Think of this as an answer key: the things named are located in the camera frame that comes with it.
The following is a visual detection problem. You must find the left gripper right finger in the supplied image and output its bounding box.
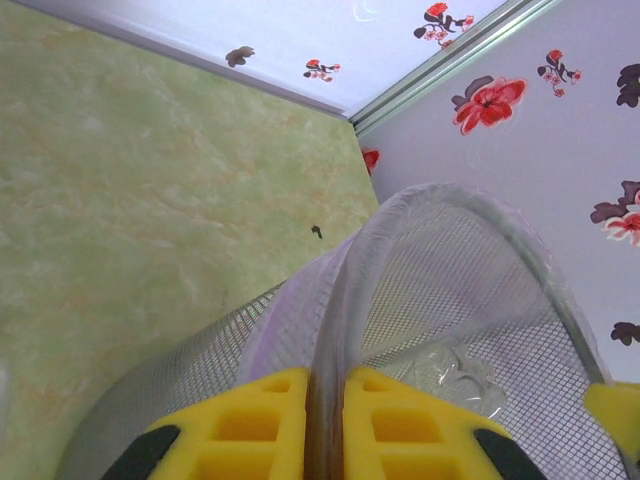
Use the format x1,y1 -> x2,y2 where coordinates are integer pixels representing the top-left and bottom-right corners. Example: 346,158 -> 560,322
343,367 -> 551,480

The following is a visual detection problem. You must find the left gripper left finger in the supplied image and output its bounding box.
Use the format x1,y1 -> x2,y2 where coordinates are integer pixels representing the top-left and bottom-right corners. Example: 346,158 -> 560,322
102,367 -> 309,480

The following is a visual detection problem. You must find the clear bottle red label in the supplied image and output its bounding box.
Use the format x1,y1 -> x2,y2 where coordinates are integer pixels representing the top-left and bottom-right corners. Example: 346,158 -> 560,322
398,343 -> 509,422

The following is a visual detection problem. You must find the mesh bin with plastic liner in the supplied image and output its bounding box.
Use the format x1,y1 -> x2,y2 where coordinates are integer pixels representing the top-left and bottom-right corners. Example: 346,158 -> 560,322
54,182 -> 640,480

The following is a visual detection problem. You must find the aluminium corner post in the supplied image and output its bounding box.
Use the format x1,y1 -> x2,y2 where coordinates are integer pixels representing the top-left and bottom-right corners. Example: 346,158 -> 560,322
347,0 -> 556,137

